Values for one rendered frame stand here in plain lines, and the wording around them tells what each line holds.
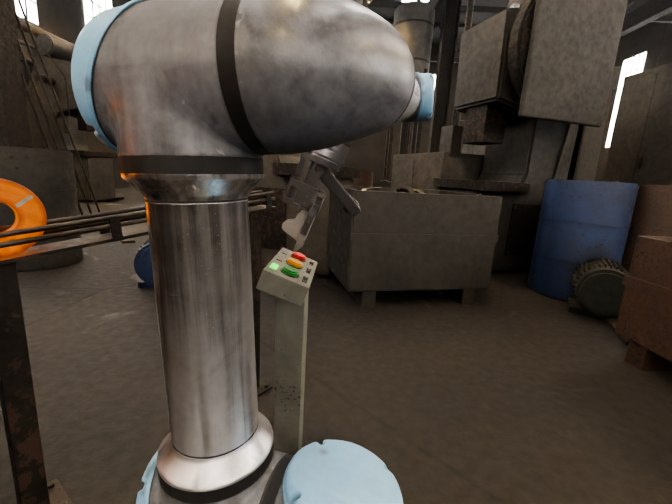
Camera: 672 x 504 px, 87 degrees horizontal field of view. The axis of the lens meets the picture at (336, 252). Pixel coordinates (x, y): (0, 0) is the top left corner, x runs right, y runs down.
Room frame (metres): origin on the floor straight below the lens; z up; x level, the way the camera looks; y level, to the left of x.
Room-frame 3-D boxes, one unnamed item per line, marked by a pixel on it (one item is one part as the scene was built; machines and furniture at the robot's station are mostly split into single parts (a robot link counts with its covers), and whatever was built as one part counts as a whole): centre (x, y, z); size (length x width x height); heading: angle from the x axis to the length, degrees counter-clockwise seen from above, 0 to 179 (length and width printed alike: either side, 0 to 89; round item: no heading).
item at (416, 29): (8.96, -1.44, 2.25); 0.92 x 0.92 x 4.50
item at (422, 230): (2.62, -0.48, 0.39); 1.03 x 0.83 x 0.77; 104
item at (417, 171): (4.26, -1.06, 0.55); 1.10 x 0.53 x 1.10; 19
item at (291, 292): (0.86, 0.10, 0.31); 0.24 x 0.16 x 0.62; 179
